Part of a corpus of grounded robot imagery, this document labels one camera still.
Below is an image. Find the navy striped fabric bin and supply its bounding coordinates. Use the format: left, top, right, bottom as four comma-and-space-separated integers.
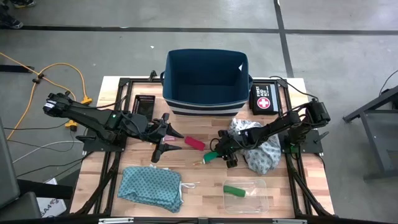
160, 48, 254, 118

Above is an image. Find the person's shoe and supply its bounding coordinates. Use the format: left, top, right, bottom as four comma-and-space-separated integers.
11, 0, 37, 9
0, 11, 24, 30

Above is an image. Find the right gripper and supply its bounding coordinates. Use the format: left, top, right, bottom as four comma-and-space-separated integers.
217, 128, 250, 169

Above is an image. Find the orange extension cable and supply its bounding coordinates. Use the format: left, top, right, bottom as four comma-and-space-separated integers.
0, 52, 93, 141

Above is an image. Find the dark green bandage roll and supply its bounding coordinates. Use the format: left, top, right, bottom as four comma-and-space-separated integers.
223, 185, 247, 198

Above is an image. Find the grey patterned cloth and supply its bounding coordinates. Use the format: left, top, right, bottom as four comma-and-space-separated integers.
228, 117, 282, 175

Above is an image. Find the teal patterned cloth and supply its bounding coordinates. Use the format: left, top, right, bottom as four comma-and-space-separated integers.
117, 166, 200, 214

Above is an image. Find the teal-green bandage roll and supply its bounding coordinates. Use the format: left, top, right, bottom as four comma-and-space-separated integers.
203, 151, 220, 164

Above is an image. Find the grey metal desk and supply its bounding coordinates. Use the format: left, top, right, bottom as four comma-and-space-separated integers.
341, 85, 398, 181

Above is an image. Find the white printed cardboard box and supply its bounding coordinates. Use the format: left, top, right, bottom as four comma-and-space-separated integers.
36, 177, 68, 218

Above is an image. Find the black first aid kit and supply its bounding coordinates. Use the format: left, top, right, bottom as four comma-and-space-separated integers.
248, 83, 280, 116

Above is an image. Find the red bandage roll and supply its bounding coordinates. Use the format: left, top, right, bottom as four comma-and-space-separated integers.
183, 136, 206, 152

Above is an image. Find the black floor strip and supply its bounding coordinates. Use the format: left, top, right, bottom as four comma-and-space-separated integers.
0, 64, 35, 74

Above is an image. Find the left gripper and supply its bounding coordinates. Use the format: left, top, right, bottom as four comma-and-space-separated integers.
136, 112, 185, 164

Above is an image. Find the white floor cable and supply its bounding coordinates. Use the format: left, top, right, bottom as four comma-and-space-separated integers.
12, 140, 85, 164

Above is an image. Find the silver metal bracket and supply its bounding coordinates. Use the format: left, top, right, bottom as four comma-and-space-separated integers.
98, 217, 134, 224
272, 219, 308, 224

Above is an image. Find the black slotted plastic basket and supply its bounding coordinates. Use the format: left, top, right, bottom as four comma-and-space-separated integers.
130, 94, 156, 123

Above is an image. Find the black floor cable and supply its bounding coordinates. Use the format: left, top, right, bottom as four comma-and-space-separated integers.
2, 121, 69, 131

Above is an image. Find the black aluminium table frame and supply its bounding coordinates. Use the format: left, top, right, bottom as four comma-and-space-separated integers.
70, 76, 336, 224

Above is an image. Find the grey office chair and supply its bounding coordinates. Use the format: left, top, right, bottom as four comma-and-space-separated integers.
0, 118, 74, 223

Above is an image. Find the clear plastic container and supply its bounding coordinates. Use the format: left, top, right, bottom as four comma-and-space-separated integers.
222, 177, 270, 214

